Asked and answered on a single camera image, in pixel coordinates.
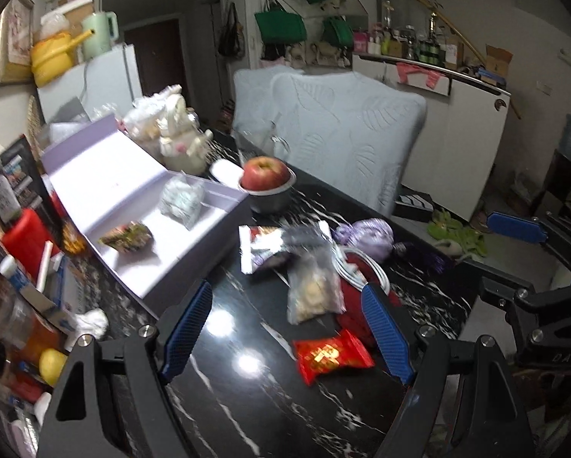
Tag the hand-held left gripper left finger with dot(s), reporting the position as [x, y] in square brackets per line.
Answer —
[185, 329]

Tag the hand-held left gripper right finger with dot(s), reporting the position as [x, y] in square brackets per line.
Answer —
[385, 334]

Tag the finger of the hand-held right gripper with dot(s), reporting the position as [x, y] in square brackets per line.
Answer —
[514, 226]
[502, 286]

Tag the silver snack packet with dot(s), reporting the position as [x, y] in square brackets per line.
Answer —
[266, 248]

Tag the lavender gift box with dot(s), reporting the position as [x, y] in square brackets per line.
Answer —
[113, 176]

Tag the green slippers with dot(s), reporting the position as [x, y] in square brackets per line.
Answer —
[462, 236]

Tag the red snack packet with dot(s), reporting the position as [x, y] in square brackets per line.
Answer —
[331, 355]

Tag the beige slipper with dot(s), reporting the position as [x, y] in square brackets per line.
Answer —
[447, 250]

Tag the clear bag of nuts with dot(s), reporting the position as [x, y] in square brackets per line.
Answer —
[314, 291]

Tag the white cabinet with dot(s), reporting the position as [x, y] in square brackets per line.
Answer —
[457, 152]

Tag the crumpled white tissue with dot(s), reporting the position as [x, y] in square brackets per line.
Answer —
[90, 327]

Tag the black striped box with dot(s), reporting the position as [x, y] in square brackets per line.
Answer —
[412, 205]

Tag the green brown snack packet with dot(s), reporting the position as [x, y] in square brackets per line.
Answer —
[125, 238]

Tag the blue white carton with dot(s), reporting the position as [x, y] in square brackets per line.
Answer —
[66, 296]

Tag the pale green clear packet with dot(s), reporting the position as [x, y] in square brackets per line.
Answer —
[183, 200]

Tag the yellow lemon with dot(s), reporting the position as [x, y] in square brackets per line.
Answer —
[52, 367]

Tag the small metal bowl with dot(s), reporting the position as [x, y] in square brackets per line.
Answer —
[271, 203]

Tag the white oval case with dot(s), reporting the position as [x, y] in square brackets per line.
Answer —
[226, 171]

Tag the cardboard box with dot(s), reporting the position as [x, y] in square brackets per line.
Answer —
[499, 62]

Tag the red apple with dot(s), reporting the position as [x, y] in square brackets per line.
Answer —
[264, 174]

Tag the white cartoon teapot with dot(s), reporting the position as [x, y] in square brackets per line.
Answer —
[178, 152]

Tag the pink cloth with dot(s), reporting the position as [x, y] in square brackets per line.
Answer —
[421, 76]

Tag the red plastic container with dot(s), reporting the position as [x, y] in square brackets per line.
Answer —
[25, 243]

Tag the chair with leaf-pattern cover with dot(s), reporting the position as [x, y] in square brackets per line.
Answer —
[342, 124]
[252, 100]

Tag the clear glass mug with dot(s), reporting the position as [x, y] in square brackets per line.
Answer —
[266, 138]

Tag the row of bottles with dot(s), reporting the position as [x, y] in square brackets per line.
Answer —
[409, 47]

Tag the white plastic bag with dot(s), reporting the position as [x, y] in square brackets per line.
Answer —
[142, 119]

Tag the black printed box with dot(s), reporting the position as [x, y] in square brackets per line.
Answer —
[9, 176]

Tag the round woven plate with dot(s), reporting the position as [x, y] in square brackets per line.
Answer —
[35, 114]

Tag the white fridge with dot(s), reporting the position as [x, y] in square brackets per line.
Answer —
[109, 76]

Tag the dark brown door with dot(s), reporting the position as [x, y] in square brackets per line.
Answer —
[154, 57]

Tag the dark hanging handbag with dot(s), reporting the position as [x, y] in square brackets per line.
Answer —
[230, 33]

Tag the yellow pot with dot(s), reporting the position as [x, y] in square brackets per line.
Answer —
[51, 59]

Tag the pale green kettle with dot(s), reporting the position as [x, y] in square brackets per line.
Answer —
[97, 33]

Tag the framed picture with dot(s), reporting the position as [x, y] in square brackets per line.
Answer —
[13, 33]

